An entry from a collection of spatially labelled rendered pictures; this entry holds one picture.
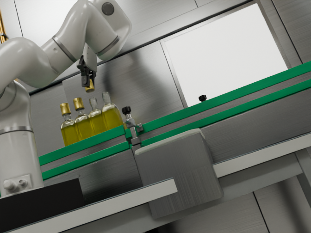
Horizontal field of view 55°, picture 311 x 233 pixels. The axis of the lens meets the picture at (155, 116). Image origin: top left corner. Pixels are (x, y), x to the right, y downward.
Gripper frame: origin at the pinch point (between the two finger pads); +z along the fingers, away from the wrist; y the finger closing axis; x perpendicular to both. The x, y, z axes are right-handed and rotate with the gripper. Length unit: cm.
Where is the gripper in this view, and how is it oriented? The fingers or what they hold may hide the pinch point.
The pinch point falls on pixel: (88, 82)
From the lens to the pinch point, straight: 121.4
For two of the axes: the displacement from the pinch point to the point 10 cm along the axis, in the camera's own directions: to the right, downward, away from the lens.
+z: 0.6, 9.8, -2.0
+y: -2.3, -1.8, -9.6
